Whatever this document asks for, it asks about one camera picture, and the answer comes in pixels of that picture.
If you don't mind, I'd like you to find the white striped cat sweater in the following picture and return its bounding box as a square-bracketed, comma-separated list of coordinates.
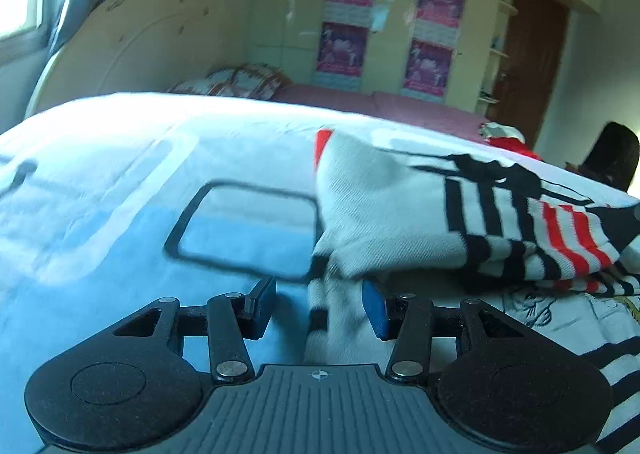
[305, 129, 639, 453]

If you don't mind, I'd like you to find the light blue patterned blanket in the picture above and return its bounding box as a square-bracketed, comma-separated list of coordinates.
[0, 91, 640, 454]

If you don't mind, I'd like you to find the red garment on bed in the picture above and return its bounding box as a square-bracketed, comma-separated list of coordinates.
[487, 136, 542, 162]

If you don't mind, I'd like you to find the white grey folded garment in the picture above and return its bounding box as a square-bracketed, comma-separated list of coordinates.
[478, 122, 526, 143]

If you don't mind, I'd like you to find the pink checked bed sheet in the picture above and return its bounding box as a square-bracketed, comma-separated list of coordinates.
[271, 84, 486, 143]

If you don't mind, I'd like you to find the patterned pillow near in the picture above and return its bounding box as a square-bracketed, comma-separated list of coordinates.
[169, 78, 234, 96]

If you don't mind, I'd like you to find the patterned pillow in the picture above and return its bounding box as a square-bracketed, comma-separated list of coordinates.
[207, 63, 293, 101]
[169, 78, 234, 96]

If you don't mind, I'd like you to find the patterned pillow far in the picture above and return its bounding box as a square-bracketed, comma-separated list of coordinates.
[207, 63, 293, 101]

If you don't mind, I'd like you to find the lower right purple poster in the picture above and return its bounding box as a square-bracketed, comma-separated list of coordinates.
[400, 39, 452, 103]

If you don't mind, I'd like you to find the black chair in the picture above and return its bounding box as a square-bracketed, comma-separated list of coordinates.
[565, 122, 639, 192]

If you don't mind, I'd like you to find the dark brown wooden door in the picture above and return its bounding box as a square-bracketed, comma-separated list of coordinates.
[487, 0, 570, 148]

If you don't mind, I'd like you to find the lower left purple poster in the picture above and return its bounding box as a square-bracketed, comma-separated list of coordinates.
[311, 22, 369, 92]

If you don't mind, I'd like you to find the cream round headboard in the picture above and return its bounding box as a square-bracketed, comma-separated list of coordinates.
[26, 0, 248, 116]

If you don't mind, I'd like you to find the upper right purple poster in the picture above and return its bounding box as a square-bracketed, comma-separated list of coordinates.
[413, 0, 465, 49]

